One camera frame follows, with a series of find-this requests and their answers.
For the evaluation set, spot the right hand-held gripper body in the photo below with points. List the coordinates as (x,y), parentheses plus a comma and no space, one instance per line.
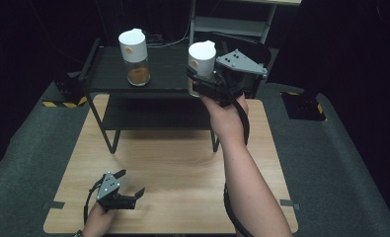
(237,65)

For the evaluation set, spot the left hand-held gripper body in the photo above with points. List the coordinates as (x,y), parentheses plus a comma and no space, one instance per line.
(108,192)

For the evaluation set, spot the pale spice jar white lid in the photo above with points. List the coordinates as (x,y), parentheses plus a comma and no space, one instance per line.
(201,59)

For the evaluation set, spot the black two-tier metal rack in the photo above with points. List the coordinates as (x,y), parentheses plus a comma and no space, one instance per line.
(169,65)

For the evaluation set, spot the brown spice jar white lid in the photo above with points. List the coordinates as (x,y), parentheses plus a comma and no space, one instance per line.
(134,52)

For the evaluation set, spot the person's left hand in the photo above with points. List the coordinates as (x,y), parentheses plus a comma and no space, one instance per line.
(97,222)

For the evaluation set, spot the person's right hand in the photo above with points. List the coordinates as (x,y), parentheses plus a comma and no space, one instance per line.
(227,120)

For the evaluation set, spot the grey tape strip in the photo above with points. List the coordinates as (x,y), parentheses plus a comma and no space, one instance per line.
(53,205)
(289,203)

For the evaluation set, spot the black stand base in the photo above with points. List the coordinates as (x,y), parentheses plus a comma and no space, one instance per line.
(302,105)

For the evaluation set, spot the stand base yellow-black striped tape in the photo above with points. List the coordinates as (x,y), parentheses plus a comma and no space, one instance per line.
(65,95)

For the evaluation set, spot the white metal frame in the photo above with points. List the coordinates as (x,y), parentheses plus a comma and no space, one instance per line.
(228,25)

